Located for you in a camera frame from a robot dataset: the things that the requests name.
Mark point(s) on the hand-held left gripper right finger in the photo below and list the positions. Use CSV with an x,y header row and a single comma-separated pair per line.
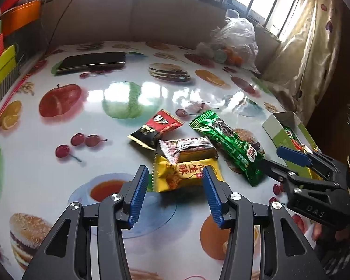
x,y
211,198

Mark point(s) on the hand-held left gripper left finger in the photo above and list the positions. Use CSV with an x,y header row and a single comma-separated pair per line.
x,y
138,195

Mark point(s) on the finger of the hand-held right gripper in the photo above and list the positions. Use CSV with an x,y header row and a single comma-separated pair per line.
x,y
277,173
291,153

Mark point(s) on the gold foil snack packet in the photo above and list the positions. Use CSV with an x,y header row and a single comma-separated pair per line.
x,y
313,175

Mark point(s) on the green cardboard box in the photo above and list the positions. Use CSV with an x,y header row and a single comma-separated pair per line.
x,y
272,128

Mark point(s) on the yellow snack packet red print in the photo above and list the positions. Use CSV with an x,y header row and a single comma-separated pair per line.
x,y
180,175

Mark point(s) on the silver brown snack packet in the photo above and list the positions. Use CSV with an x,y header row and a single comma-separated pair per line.
x,y
186,145

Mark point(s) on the red and black snack packet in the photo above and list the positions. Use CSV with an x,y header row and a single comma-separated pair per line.
x,y
157,127

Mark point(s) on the person's right hand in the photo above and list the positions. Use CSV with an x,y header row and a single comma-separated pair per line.
x,y
318,231

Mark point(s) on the printed food tablecloth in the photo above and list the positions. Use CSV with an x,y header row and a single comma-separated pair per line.
x,y
119,140

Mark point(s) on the cream dotted curtain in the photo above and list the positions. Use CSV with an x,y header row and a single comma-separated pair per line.
x,y
306,49

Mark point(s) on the clear plastic bag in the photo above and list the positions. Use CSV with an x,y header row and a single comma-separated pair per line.
x,y
236,38

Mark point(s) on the black phone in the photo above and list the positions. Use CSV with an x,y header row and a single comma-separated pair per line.
x,y
90,62

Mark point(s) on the black white striped box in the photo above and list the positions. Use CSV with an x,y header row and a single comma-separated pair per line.
x,y
1,96

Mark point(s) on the yellow storage box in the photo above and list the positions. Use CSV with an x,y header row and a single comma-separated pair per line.
x,y
0,70

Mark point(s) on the orange storage box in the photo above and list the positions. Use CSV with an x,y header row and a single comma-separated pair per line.
x,y
20,17

